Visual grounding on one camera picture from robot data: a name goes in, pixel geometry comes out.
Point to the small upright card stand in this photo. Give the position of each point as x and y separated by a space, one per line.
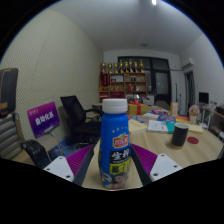
174 109

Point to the black cup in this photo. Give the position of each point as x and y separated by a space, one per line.
179 136

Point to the flat round red coaster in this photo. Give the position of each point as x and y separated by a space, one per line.
193 140

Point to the yellow gift box red ribbon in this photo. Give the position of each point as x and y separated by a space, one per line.
137 109

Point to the white paper sheet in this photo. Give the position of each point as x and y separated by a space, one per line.
157 126

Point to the wooden shelf unit with trophies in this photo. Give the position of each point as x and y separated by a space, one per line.
123 83

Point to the grey striped office chair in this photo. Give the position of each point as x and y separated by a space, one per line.
8 133

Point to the wide beige book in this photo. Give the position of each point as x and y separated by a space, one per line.
196 129

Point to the pink box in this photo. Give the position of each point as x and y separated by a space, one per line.
160 111

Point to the orange book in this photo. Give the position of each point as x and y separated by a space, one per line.
182 119

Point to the dark glass door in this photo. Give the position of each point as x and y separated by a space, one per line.
161 80

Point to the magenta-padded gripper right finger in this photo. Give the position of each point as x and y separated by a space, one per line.
165 166

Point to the white air conditioner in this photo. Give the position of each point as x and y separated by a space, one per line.
187 63

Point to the small beige book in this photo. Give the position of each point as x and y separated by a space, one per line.
136 126

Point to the cluttered side desk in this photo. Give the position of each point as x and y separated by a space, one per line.
216 115

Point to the pink flowers in white pot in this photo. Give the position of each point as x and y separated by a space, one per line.
194 111

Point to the black office chair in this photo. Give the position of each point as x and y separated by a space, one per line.
75 113

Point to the blue white-capped drink bottle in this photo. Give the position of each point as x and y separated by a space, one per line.
115 133

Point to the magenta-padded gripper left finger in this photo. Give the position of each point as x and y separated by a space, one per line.
59 166

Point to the purple sign board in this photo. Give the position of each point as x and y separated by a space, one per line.
43 119

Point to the black computer monitor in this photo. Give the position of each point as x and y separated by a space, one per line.
203 98

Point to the black microphone stand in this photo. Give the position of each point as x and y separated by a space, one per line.
176 93

